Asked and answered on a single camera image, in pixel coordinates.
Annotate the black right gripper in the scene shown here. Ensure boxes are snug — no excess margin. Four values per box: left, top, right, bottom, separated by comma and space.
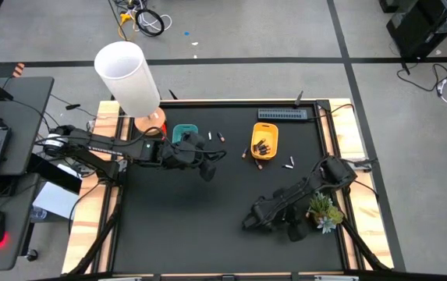
242, 194, 283, 233

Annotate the teal plastic bin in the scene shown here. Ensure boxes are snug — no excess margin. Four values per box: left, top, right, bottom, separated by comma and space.
172, 123, 200, 144

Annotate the potted succulent plant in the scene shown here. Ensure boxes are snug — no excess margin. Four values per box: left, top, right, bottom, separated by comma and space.
307, 190, 344, 234

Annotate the white shade table lamp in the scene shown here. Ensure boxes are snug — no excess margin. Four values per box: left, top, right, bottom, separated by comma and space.
94, 41, 168, 137

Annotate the yellow plastic bin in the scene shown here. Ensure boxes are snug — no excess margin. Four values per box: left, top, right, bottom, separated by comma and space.
250, 122, 280, 161

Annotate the grey power strip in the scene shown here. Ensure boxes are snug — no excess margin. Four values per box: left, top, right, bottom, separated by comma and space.
257, 108, 310, 121

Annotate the white box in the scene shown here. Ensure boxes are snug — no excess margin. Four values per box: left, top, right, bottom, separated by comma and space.
31, 181, 80, 220

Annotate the black office desk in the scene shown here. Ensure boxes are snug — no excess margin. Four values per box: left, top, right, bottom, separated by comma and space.
0, 76, 55, 272

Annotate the black computer tower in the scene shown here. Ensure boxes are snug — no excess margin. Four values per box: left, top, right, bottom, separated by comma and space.
385, 0, 447, 60

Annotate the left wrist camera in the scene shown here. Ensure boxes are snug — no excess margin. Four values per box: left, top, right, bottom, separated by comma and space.
198, 158, 218, 183

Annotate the black coiled floor cable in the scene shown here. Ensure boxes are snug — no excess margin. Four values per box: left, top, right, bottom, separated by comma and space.
134, 8, 165, 37

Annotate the white floor cable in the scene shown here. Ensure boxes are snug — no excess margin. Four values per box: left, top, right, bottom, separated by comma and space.
139, 0, 173, 33

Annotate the yellow floor cable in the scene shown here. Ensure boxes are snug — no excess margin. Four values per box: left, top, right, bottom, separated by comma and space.
118, 11, 138, 42

